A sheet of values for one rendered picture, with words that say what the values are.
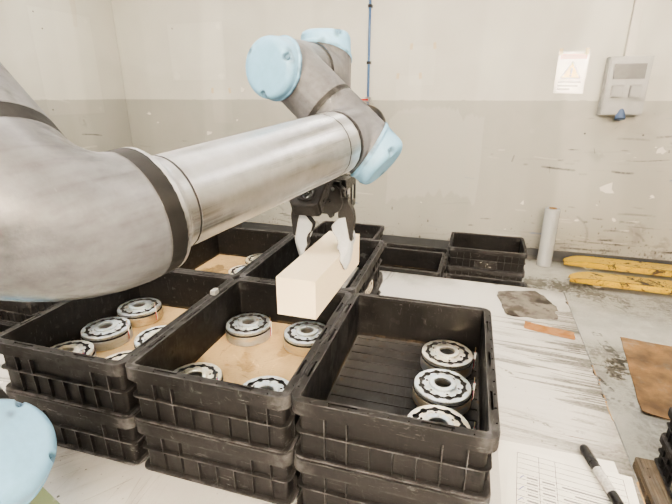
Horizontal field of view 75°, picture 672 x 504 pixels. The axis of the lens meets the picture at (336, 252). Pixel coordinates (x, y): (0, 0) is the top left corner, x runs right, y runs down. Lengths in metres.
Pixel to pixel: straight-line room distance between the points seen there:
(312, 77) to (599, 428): 0.91
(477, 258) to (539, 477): 1.63
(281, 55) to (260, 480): 0.66
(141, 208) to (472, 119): 3.79
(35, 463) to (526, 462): 0.79
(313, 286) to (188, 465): 0.43
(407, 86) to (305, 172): 3.65
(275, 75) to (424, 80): 3.50
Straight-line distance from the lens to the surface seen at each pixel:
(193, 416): 0.82
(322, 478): 0.79
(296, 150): 0.43
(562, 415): 1.14
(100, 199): 0.30
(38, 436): 0.66
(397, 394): 0.87
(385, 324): 1.02
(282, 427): 0.74
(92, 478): 1.00
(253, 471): 0.84
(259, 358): 0.98
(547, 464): 1.00
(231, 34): 4.66
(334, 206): 0.70
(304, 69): 0.59
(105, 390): 0.90
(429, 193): 4.11
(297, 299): 0.65
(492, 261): 2.46
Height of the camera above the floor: 1.35
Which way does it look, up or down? 19 degrees down
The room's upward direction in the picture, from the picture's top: straight up
